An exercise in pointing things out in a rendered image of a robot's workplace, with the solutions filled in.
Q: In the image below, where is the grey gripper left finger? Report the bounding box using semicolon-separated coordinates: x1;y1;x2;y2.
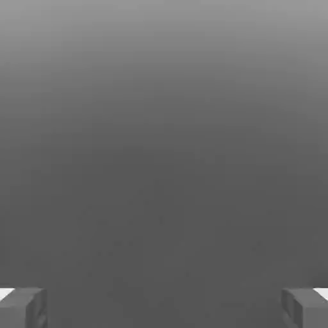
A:
0;286;49;328

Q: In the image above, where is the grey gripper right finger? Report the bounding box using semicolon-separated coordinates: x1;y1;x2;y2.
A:
280;286;328;328

